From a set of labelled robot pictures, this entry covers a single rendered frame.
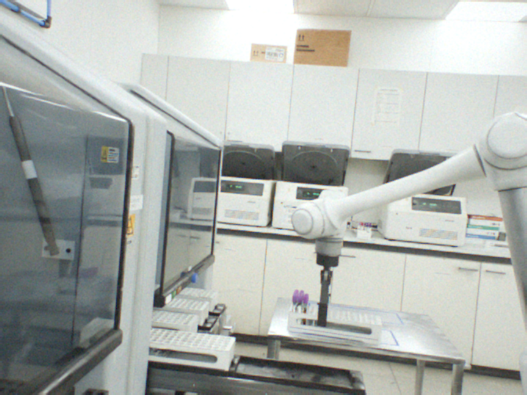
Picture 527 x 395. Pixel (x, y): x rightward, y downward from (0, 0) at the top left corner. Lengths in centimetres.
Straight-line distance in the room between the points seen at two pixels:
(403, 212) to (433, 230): 24
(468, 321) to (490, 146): 272
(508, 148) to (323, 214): 49
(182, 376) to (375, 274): 249
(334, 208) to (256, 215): 222
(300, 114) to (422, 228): 128
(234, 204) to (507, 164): 262
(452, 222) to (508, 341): 91
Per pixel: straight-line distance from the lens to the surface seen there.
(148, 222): 113
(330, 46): 398
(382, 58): 430
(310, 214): 133
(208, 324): 160
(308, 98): 385
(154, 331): 139
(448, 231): 367
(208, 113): 393
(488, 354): 393
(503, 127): 120
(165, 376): 132
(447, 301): 375
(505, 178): 123
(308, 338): 155
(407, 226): 360
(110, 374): 107
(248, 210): 356
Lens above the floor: 133
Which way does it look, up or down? 3 degrees down
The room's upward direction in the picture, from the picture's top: 5 degrees clockwise
